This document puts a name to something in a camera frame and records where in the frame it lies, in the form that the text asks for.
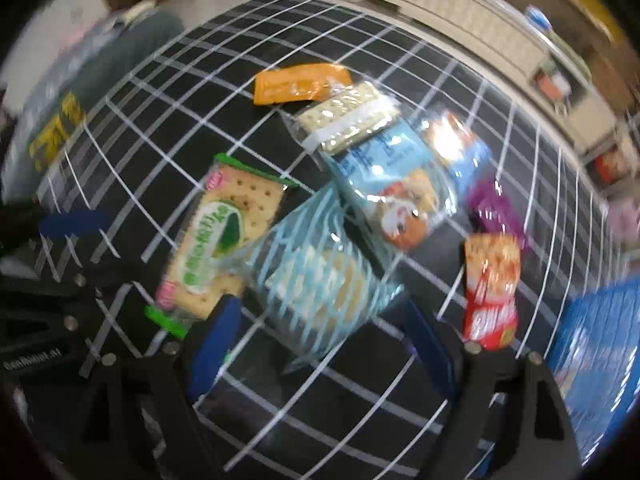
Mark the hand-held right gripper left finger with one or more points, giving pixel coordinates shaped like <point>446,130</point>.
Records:
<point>220,340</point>

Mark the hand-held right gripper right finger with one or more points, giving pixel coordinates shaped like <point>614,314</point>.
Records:
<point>425,345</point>

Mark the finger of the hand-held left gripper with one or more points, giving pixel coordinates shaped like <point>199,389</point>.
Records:
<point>75,222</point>
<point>50,300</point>

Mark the red cracker packet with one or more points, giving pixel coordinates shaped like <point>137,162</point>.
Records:
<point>490,285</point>

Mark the green cracker packet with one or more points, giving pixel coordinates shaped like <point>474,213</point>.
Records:
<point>215,245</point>

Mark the blue striped cracker packet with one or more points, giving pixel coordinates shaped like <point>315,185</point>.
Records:
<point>320,280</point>

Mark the purple snack packet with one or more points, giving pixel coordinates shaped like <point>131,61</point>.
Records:
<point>492,210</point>

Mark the light blue cartoon snack packet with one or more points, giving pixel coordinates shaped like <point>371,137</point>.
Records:
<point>390,180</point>

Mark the blue plastic basket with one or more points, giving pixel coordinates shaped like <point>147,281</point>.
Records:
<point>595,350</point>

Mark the blue and orange snack packet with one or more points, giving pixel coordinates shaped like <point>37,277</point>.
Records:
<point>457,142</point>

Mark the clear pale cracker packet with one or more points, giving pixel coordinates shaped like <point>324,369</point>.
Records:
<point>345,115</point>

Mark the black white checkered cloth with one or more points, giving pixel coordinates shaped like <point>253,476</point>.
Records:
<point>350,410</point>

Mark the dark cloth with yellow print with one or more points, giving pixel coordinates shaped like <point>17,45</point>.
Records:
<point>120,60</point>

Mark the red snack bag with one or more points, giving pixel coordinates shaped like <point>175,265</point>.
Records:
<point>612,165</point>

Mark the orange box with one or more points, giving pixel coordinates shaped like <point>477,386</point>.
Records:
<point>552,85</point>

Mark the white cabinet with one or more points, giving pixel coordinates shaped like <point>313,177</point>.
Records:
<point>450,15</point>

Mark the blue and white container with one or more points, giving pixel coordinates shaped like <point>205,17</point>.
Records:
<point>537,17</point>

